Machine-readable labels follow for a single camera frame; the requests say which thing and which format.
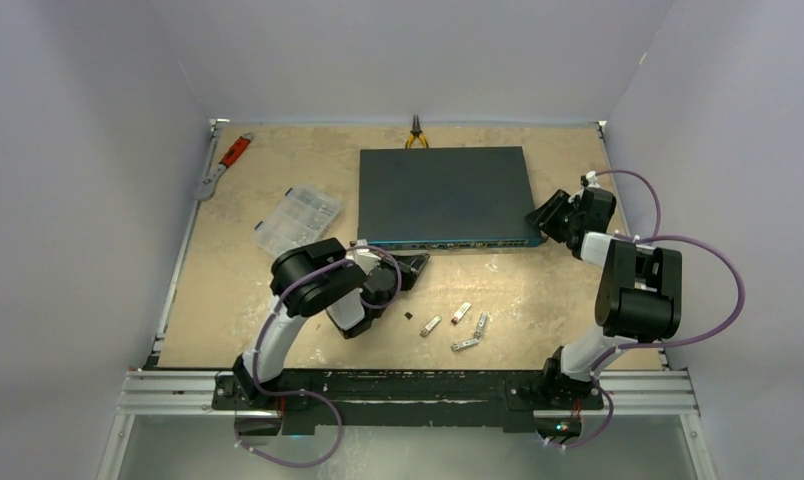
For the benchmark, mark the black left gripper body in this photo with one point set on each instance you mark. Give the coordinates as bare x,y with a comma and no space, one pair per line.
402,269

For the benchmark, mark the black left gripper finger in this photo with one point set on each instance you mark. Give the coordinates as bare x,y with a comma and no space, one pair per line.
412,262
414,272

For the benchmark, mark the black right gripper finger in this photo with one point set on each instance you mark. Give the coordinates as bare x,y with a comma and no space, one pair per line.
547,221
556,202

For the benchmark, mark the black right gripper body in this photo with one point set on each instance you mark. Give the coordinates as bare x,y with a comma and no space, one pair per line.
569,218

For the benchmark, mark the small white plug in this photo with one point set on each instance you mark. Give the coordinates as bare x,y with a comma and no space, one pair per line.
460,313
464,344
430,326
481,325

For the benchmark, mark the dark grey network switch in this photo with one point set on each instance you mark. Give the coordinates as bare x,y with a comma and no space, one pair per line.
445,198

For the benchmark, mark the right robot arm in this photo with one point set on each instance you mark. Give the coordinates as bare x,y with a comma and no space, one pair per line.
638,299

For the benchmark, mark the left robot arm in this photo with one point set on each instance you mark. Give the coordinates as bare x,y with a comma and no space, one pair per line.
353,285

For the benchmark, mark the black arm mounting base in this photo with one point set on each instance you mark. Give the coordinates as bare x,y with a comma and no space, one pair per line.
515,401

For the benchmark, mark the clear plastic organizer box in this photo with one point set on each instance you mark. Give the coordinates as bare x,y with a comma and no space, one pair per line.
301,218

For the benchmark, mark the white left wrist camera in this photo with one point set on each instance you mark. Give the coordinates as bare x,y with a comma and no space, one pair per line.
366,259

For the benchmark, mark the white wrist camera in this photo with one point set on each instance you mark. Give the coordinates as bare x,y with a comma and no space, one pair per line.
589,180
366,259

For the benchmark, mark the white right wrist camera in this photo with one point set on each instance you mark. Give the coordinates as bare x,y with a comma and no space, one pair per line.
589,180

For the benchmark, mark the yellow handled pliers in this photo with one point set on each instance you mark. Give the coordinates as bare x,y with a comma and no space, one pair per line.
416,134

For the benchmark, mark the red handled adjustable wrench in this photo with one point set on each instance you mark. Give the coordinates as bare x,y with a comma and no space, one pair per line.
207,186

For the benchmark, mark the aluminium frame rail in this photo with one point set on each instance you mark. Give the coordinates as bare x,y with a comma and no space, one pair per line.
191,392

